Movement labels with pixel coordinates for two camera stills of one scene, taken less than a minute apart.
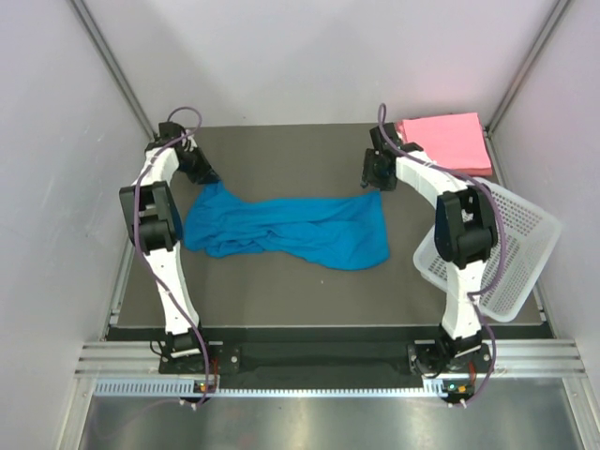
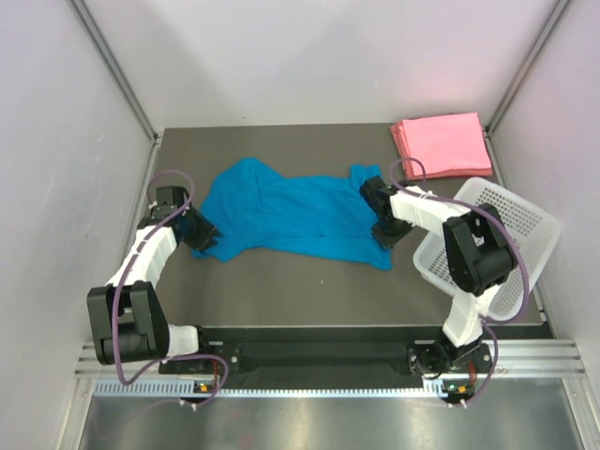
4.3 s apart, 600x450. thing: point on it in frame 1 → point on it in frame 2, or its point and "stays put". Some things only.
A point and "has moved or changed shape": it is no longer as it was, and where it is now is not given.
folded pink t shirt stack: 457,142 stays put
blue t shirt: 348,234 has moved or changed shape
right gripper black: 369,177 → 387,241
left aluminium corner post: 114,65 stays put
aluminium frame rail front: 508,357 stays put
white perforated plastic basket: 525,242 stays put
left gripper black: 205,174 → 207,231
